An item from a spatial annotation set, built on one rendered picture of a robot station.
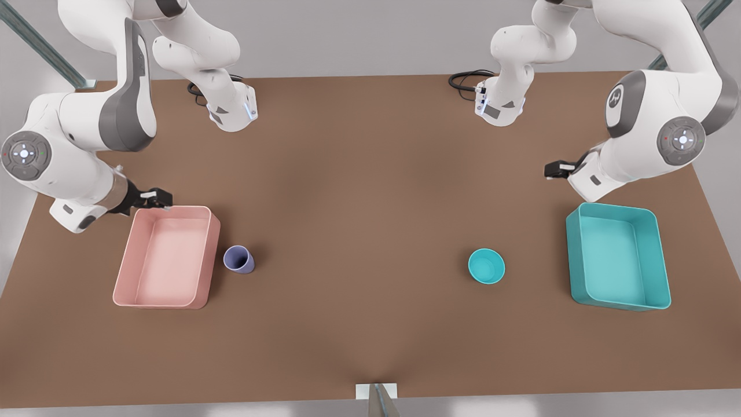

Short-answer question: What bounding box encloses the pink plastic box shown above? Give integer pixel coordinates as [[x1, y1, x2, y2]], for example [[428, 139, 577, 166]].
[[112, 205, 221, 310]]

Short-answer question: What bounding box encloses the teal plastic box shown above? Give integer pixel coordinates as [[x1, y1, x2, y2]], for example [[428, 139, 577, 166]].
[[566, 202, 672, 312]]

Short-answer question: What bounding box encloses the purple cup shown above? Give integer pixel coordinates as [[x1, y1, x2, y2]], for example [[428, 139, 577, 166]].
[[223, 245, 255, 275]]

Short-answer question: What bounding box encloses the teal bowl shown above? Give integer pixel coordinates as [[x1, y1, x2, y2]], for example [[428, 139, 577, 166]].
[[468, 248, 506, 285]]

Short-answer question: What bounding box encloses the black cable loop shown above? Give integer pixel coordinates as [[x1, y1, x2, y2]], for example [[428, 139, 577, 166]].
[[448, 69, 497, 94], [187, 74, 245, 108]]

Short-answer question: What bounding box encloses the silver frame post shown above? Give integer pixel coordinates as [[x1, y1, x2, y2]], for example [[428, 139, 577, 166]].
[[354, 382, 400, 417], [0, 0, 97, 91], [647, 0, 733, 71]]

